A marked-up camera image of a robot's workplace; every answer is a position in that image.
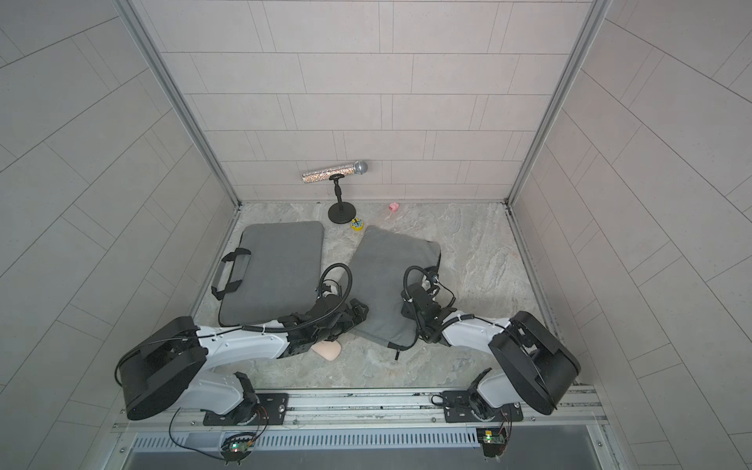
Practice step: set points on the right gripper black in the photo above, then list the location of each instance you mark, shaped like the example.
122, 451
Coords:
405, 307

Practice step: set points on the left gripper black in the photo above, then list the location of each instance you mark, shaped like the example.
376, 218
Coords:
352, 320

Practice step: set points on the grey laptop bag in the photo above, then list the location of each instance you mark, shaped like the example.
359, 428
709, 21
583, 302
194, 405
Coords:
273, 273
378, 267

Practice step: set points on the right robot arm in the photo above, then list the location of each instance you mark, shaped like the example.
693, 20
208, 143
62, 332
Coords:
534, 366

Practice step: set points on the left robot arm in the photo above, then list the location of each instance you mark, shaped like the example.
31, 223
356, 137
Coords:
175, 367

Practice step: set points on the left pink computer mouse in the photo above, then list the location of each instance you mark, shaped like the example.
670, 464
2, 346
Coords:
327, 350

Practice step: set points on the small yellow blue toy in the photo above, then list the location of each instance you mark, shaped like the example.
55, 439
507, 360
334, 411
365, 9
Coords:
357, 224

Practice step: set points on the black microphone stand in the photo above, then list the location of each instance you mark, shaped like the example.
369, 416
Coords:
341, 212

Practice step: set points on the glitter microphone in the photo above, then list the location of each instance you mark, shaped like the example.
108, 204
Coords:
357, 167

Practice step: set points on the right circuit board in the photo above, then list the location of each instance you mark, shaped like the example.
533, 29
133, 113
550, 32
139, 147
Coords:
493, 441

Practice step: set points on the circuit board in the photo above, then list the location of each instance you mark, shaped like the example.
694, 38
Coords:
236, 448
493, 441

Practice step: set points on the left circuit board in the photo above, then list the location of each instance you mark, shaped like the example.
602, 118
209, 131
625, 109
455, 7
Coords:
236, 448

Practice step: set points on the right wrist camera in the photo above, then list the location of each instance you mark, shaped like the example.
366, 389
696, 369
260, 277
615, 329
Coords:
432, 275

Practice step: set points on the aluminium mounting rail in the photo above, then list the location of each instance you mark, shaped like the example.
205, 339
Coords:
412, 408

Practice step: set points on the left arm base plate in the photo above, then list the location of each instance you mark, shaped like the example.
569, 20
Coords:
264, 409

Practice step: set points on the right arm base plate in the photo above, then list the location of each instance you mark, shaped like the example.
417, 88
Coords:
463, 407

